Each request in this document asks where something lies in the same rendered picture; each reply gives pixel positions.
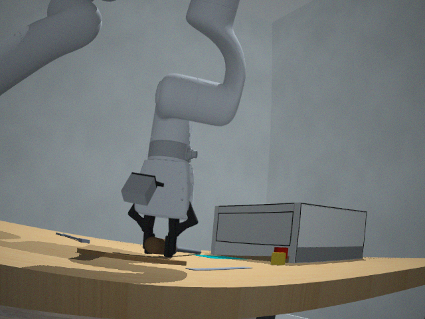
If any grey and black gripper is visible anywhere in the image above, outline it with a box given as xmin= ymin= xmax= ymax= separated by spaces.
xmin=128 ymin=156 xmax=198 ymax=257

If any olive yellow block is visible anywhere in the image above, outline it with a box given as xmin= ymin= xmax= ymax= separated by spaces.
xmin=271 ymin=253 xmax=286 ymax=265

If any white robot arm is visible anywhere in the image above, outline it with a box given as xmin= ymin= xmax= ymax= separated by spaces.
xmin=0 ymin=0 xmax=246 ymax=206

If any red block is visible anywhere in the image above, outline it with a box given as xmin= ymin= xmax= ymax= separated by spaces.
xmin=274 ymin=247 xmax=288 ymax=258

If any steel rod with brown wooden handle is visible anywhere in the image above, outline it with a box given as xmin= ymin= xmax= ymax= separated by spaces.
xmin=144 ymin=237 xmax=201 ymax=255

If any small grey cabinet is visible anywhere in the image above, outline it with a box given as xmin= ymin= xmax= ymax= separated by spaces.
xmin=211 ymin=202 xmax=367 ymax=263

